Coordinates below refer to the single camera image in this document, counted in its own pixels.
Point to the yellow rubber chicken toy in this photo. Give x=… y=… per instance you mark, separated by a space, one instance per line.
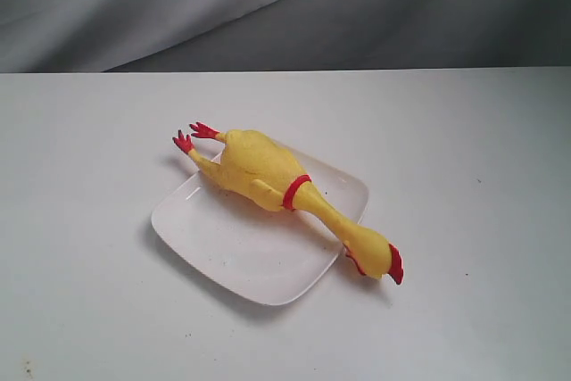
x=253 y=165

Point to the white square plate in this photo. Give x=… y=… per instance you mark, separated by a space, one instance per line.
x=270 y=258

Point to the grey backdrop cloth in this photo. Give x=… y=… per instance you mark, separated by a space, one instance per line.
x=241 y=35

